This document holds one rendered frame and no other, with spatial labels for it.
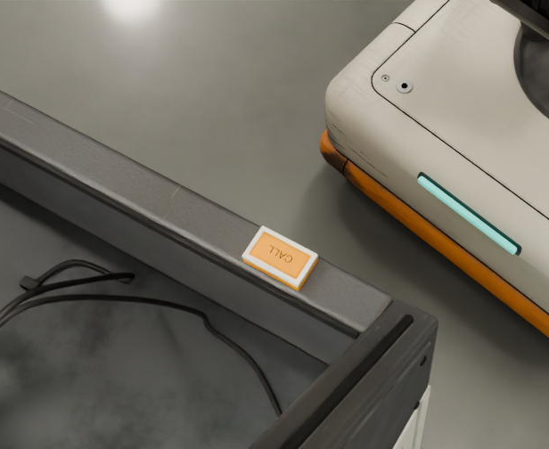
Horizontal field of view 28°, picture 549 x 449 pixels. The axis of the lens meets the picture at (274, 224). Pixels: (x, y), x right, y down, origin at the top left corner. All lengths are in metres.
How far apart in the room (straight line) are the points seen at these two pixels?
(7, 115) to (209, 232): 0.21
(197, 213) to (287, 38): 1.26
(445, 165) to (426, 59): 0.19
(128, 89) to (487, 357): 0.82
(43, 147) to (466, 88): 0.92
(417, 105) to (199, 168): 0.47
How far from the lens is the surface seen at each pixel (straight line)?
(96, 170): 0.92
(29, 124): 0.95
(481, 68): 1.75
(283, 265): 0.84
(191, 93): 2.08
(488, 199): 1.65
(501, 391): 1.83
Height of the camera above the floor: 1.73
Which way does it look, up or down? 64 degrees down
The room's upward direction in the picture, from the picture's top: 9 degrees counter-clockwise
